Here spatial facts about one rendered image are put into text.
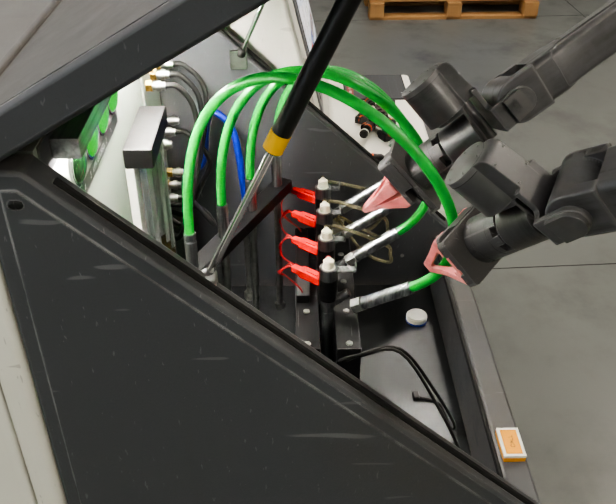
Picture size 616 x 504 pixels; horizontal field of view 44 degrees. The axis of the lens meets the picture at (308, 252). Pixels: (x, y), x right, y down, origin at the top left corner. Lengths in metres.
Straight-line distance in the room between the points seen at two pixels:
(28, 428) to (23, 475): 0.08
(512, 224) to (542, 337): 1.98
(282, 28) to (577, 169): 0.69
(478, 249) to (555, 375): 1.81
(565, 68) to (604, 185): 0.30
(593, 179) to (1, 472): 0.71
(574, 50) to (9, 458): 0.82
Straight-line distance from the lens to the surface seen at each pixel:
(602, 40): 1.06
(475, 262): 0.91
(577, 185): 0.78
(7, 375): 0.85
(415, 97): 0.98
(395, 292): 1.02
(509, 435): 1.11
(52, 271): 0.75
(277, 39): 1.35
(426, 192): 1.04
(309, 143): 1.38
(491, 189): 0.82
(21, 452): 0.94
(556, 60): 1.03
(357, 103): 0.91
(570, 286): 3.08
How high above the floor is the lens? 1.76
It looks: 35 degrees down
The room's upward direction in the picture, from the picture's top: straight up
